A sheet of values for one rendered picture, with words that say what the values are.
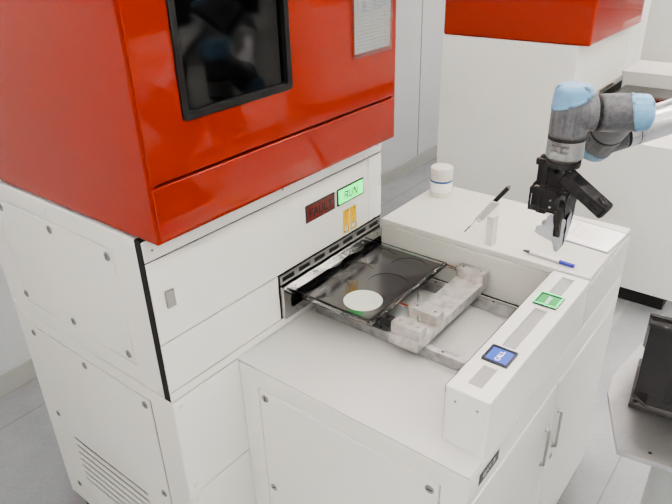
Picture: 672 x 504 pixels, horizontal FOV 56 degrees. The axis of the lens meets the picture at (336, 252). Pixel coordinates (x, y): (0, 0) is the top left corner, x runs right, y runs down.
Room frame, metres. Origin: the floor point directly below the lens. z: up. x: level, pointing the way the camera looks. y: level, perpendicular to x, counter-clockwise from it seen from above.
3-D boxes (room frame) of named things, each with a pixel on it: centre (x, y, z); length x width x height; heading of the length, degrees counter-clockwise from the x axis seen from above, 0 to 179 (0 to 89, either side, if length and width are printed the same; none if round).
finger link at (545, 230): (1.23, -0.47, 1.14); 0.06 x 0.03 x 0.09; 51
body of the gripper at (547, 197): (1.25, -0.47, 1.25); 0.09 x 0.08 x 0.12; 51
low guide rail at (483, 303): (1.49, -0.31, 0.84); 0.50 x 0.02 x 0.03; 51
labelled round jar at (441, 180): (1.88, -0.34, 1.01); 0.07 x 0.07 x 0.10
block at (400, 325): (1.24, -0.17, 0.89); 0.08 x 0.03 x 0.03; 51
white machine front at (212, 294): (1.41, 0.13, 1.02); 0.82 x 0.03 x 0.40; 141
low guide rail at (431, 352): (1.28, -0.14, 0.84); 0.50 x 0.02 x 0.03; 51
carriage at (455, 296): (1.36, -0.27, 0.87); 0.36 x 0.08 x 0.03; 141
